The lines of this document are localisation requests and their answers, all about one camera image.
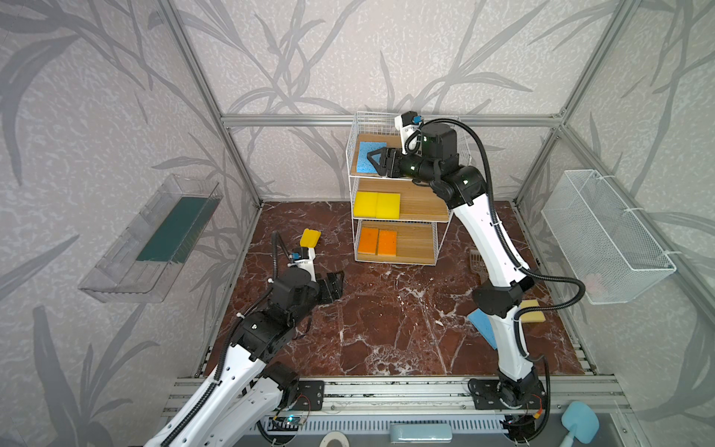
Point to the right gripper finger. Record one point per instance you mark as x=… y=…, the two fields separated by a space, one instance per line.
x=383 y=152
x=387 y=168

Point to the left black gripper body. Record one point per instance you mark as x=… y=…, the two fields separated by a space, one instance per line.
x=330 y=288

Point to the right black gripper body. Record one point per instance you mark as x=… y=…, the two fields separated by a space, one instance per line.
x=385 y=165

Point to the blue cellulose sponge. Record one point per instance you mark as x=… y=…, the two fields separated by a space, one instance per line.
x=482 y=324
x=362 y=164

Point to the yellow foam sponge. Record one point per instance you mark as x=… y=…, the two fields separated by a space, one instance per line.
x=388 y=206
x=365 y=205

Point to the beige orange scrub sponge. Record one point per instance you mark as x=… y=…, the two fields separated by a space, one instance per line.
x=368 y=241

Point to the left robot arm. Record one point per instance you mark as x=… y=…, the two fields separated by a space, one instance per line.
x=246 y=383

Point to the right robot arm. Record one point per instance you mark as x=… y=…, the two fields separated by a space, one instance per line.
x=468 y=193

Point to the yellow toy shovel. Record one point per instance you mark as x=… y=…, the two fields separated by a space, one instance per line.
x=310 y=238

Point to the green circuit board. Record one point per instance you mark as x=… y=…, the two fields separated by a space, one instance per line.
x=287 y=423

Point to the light blue brush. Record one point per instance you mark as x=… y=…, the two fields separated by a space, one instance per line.
x=581 y=422

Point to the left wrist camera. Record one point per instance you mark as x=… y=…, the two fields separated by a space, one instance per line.
x=304 y=258

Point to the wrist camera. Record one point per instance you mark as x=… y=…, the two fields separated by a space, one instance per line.
x=408 y=125
x=304 y=258

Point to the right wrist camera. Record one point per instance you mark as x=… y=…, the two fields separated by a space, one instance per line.
x=408 y=125

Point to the white wire wooden shelf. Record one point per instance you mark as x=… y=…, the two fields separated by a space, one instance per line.
x=424 y=217

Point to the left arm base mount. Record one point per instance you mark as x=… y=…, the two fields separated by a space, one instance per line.
x=303 y=395

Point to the clear plastic wall tray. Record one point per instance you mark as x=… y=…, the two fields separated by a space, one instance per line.
x=147 y=258

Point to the white wire wall basket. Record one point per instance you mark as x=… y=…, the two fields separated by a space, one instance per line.
x=605 y=243

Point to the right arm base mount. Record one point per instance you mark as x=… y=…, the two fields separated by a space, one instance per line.
x=506 y=395

